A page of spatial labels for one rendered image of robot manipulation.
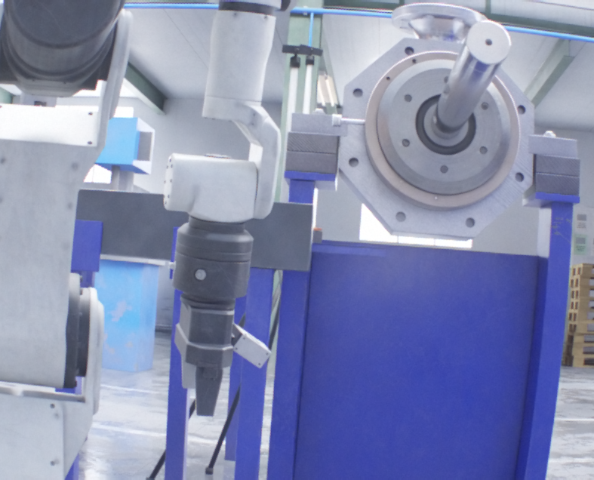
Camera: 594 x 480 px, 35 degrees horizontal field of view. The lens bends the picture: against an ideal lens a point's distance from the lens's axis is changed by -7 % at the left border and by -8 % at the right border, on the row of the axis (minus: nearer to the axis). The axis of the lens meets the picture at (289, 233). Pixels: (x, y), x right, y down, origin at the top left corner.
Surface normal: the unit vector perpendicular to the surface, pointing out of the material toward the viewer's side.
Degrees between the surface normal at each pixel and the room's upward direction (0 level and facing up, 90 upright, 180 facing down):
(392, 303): 90
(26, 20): 90
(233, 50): 111
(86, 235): 90
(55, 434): 60
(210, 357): 101
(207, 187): 97
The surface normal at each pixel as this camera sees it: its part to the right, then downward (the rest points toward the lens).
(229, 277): 0.52, 0.18
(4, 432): 0.27, -0.53
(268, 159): 0.24, 0.16
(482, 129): -0.06, -0.07
